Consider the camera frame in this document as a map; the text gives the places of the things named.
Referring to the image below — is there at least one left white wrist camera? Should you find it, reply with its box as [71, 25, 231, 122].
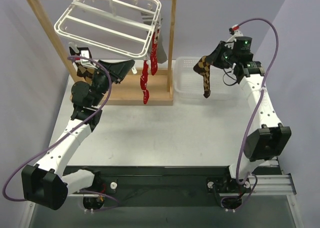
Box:
[78, 47, 91, 65]

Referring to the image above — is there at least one grey striped sock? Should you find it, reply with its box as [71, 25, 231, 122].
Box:
[140, 12, 162, 27]

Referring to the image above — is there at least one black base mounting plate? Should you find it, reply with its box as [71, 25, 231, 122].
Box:
[72, 165, 253, 208]

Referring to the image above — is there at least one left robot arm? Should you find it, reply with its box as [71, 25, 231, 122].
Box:
[21, 60, 135, 210]

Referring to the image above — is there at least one wooden hanger rack stand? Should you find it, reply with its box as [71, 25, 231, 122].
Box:
[26, 0, 177, 105]

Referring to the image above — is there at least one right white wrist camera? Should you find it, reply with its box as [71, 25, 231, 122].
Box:
[227, 25, 243, 42]

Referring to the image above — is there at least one white plastic clip hanger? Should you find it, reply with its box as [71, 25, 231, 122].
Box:
[53, 0, 162, 61]

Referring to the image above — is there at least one red patterned sock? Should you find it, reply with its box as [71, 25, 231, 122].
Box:
[150, 26, 160, 76]
[140, 59, 150, 104]

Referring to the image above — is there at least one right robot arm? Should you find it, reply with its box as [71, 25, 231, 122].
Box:
[209, 35, 292, 192]

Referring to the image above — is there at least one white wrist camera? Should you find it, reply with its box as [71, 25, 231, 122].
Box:
[227, 25, 243, 42]
[78, 47, 91, 65]

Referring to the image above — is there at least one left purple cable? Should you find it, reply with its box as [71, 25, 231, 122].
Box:
[2, 55, 123, 210]

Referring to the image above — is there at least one white plastic basket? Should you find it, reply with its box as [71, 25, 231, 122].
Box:
[173, 57, 241, 101]

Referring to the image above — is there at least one brown argyle sock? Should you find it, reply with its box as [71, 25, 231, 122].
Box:
[193, 55, 217, 98]
[76, 63, 95, 85]

